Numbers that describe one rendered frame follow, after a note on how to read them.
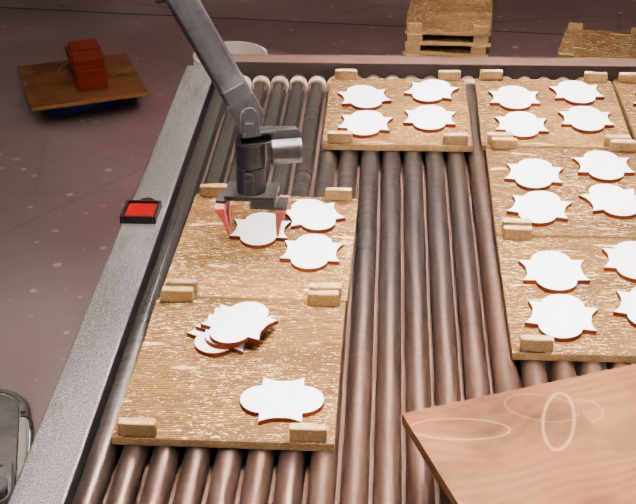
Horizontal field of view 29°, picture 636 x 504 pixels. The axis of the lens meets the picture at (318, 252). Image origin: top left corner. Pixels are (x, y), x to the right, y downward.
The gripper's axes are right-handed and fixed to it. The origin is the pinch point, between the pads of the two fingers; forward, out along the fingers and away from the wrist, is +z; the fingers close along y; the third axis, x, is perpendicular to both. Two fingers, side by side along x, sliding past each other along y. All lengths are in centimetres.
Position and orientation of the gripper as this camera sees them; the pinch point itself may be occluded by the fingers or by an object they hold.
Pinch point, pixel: (253, 230)
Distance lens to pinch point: 240.0
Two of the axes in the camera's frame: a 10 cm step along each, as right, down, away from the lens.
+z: 0.1, 8.7, 5.0
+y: -10.0, -0.4, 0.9
